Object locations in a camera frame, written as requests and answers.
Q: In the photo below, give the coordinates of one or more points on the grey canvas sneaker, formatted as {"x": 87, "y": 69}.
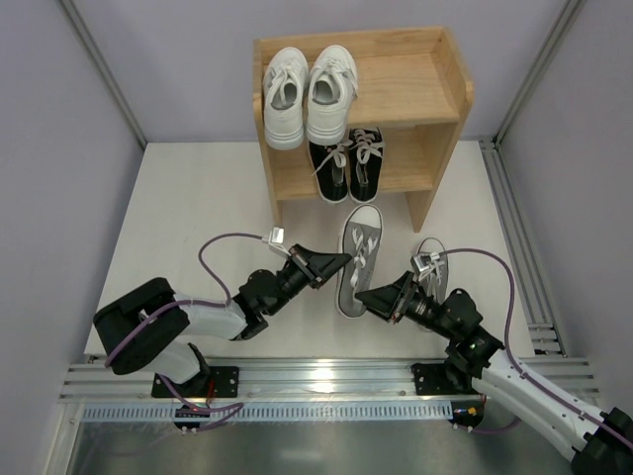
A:
{"x": 360, "y": 237}
{"x": 434, "y": 281}

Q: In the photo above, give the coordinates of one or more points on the right aluminium frame post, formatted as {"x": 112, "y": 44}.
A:
{"x": 539, "y": 66}

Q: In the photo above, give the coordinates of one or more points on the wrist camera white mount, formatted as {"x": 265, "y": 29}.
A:
{"x": 425, "y": 264}
{"x": 275, "y": 241}

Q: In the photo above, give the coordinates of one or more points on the wooden two-tier shoe shelf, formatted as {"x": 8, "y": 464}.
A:
{"x": 414, "y": 87}

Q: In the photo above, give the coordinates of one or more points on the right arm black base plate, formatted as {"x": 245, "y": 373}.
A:
{"x": 431, "y": 379}

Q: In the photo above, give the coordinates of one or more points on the aluminium frame post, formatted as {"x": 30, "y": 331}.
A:
{"x": 82, "y": 32}
{"x": 539, "y": 66}

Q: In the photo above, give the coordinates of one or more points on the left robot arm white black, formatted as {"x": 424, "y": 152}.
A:
{"x": 141, "y": 330}

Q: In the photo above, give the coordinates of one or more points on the white sneaker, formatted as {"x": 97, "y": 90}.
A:
{"x": 332, "y": 89}
{"x": 284, "y": 84}

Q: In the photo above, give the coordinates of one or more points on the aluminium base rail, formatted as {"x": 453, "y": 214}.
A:
{"x": 304, "y": 378}

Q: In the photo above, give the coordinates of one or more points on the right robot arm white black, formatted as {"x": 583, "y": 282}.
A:
{"x": 593, "y": 441}

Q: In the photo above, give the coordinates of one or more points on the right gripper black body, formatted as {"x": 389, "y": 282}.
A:
{"x": 402, "y": 298}

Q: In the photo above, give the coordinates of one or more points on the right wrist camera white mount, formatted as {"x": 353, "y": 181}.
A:
{"x": 425, "y": 264}

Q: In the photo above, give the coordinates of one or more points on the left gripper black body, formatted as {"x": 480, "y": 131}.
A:
{"x": 306, "y": 267}

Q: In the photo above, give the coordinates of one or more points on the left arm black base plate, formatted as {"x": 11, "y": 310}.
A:
{"x": 222, "y": 381}

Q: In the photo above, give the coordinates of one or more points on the left aluminium frame post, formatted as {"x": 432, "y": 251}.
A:
{"x": 82, "y": 32}

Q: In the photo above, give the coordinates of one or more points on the black canvas sneaker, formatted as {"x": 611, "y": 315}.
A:
{"x": 366, "y": 157}
{"x": 329, "y": 163}

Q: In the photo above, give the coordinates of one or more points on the perforated cable duct strip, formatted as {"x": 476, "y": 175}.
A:
{"x": 284, "y": 412}

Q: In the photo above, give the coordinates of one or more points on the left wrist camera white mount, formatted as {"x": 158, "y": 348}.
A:
{"x": 275, "y": 241}

